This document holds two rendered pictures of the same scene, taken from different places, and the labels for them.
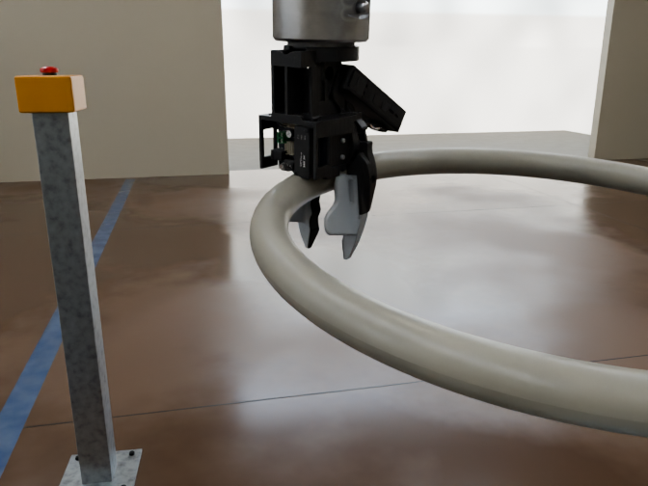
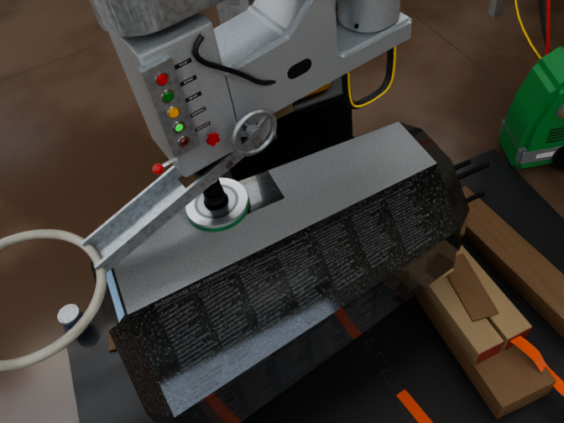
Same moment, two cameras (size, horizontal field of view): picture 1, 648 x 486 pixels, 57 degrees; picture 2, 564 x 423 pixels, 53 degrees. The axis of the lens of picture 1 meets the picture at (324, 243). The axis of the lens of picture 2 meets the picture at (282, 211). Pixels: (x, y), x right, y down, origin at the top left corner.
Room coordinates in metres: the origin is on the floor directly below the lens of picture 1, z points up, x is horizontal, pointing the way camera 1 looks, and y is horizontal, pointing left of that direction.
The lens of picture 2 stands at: (-0.24, 0.87, 2.32)
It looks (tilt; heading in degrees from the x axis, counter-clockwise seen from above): 51 degrees down; 265
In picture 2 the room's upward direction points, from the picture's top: 11 degrees counter-clockwise
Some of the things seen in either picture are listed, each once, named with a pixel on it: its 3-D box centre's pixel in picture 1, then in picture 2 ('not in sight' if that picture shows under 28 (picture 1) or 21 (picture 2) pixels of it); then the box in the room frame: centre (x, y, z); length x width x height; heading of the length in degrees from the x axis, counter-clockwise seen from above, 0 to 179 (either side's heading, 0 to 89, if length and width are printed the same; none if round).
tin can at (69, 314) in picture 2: not in sight; (73, 320); (0.68, -0.66, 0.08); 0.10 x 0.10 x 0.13
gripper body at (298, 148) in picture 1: (315, 111); not in sight; (0.59, 0.01, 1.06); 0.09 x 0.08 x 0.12; 142
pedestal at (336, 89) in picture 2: not in sight; (273, 134); (-0.45, -1.22, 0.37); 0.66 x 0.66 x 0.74; 9
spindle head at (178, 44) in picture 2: not in sight; (205, 78); (-0.22, -0.44, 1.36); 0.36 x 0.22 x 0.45; 21
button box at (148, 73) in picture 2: not in sight; (170, 109); (-0.12, -0.28, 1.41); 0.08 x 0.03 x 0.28; 21
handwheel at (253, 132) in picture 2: not in sight; (247, 126); (-0.30, -0.35, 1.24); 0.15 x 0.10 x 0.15; 21
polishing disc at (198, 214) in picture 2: not in sight; (216, 202); (-0.14, -0.42, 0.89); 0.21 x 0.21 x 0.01
